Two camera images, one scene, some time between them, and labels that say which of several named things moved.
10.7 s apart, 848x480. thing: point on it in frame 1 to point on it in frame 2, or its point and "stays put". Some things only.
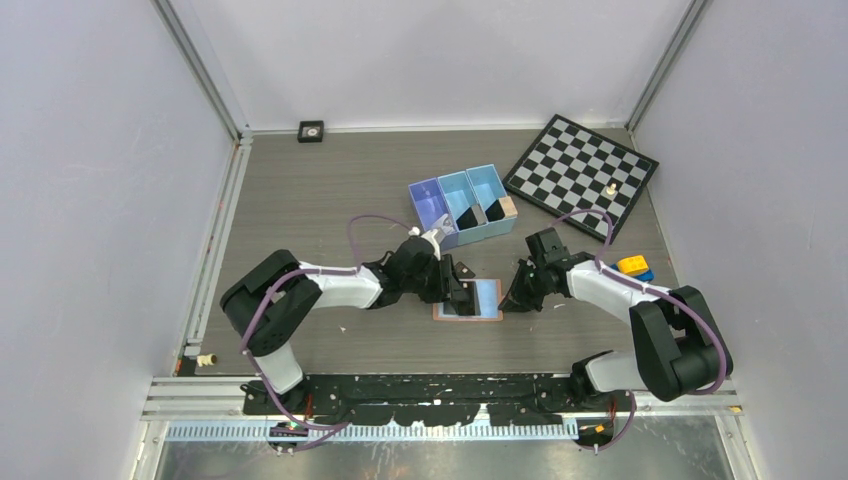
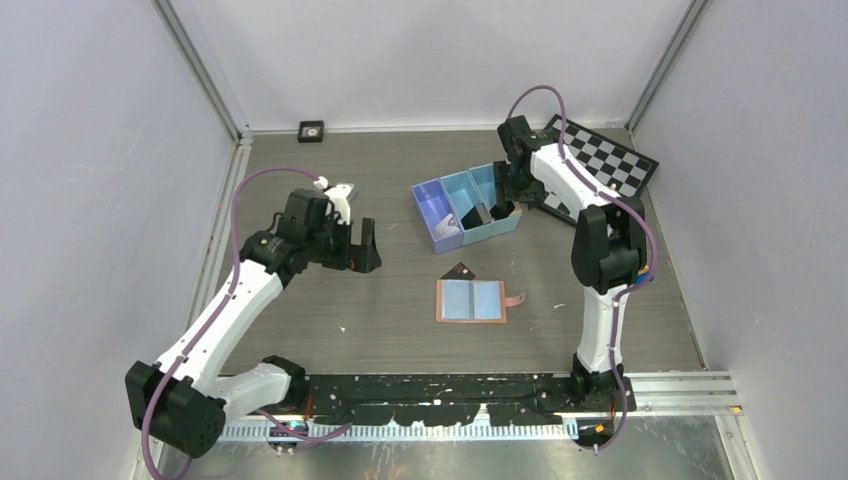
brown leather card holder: x=489 y=295 stays put
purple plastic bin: x=430 y=205 stays put
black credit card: x=463 y=271 stays put
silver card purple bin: x=446 y=225 stays put
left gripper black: x=448 y=286 to x=360 y=258
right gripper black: x=517 y=299 to x=533 y=194
